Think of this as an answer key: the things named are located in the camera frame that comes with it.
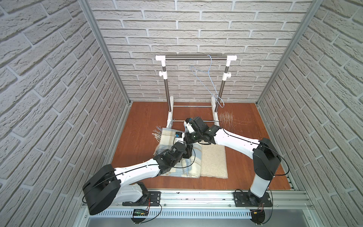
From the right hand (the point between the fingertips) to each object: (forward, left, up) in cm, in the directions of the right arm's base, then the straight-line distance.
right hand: (180, 142), depth 83 cm
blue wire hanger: (+49, -13, +17) cm, 54 cm away
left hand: (0, -5, 0) cm, 5 cm away
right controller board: (-38, -38, -12) cm, 55 cm away
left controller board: (-34, +23, -14) cm, 43 cm away
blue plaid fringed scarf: (-19, -4, +10) cm, 22 cm away
